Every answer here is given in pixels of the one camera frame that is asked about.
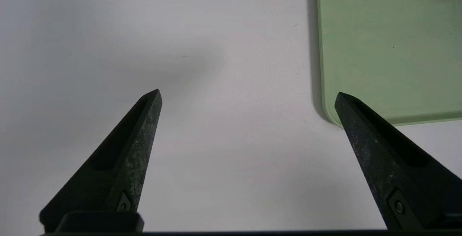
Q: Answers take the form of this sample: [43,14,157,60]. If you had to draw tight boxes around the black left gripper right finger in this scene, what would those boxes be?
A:
[334,92,462,233]

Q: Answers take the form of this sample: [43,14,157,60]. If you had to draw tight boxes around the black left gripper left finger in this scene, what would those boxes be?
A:
[39,89,163,233]

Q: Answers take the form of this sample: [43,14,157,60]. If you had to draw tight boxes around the light green plastic tray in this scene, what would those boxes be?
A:
[316,0,462,128]

